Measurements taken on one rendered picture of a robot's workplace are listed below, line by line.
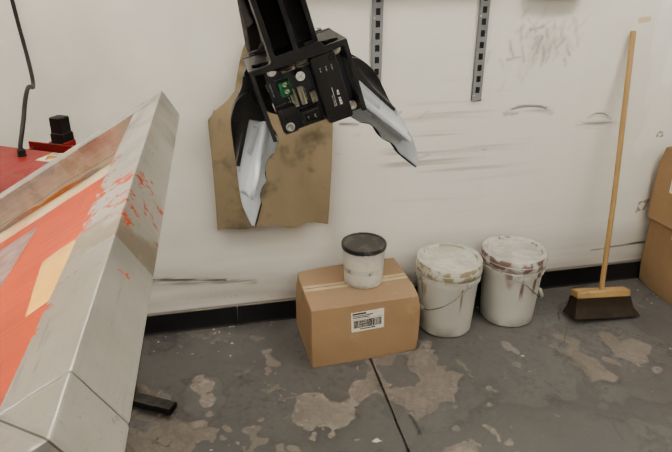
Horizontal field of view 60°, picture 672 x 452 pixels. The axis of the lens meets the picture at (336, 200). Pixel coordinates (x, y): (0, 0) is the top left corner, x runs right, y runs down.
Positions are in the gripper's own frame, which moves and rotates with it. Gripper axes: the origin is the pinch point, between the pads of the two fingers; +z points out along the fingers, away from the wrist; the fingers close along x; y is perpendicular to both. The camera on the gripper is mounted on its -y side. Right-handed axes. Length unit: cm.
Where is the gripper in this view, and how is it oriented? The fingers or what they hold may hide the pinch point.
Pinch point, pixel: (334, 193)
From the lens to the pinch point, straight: 51.0
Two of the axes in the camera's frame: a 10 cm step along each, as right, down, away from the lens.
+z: 2.8, 8.6, 4.3
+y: 2.0, 3.8, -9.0
